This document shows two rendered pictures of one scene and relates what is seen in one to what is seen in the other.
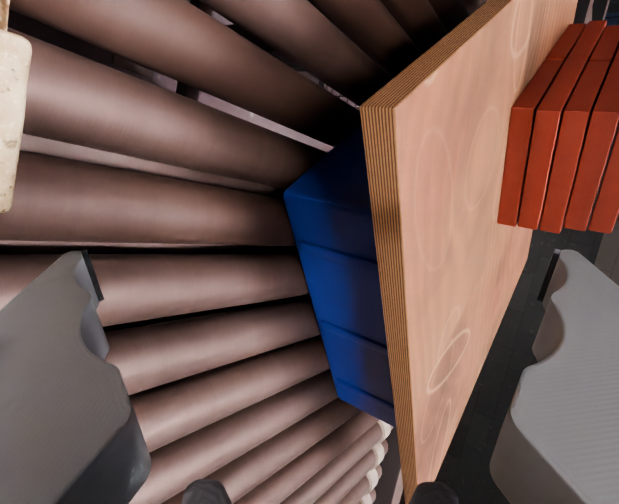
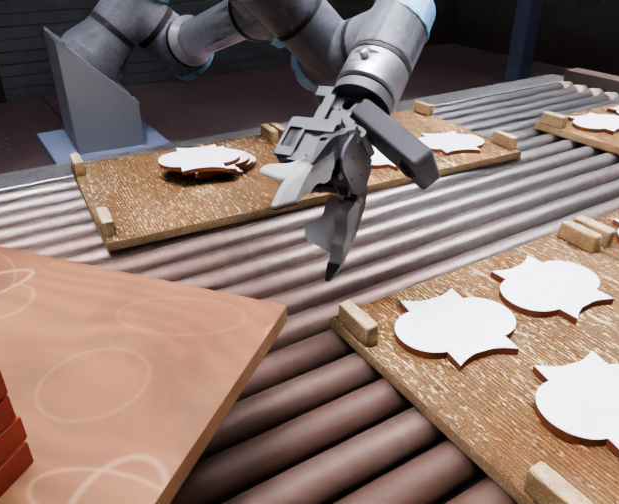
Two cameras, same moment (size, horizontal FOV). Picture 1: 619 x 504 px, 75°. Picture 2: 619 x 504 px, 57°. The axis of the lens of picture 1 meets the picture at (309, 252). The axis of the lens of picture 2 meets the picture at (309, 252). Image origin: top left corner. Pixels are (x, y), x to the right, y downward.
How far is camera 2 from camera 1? 0.59 m
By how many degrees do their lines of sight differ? 91
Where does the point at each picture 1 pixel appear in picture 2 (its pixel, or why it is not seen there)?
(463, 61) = (237, 361)
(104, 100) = (327, 372)
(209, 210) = not seen: hidden behind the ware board
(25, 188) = (326, 340)
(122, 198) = (293, 354)
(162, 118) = (302, 383)
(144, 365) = not seen: hidden behind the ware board
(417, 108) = (267, 316)
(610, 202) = not seen: outside the picture
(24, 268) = (303, 331)
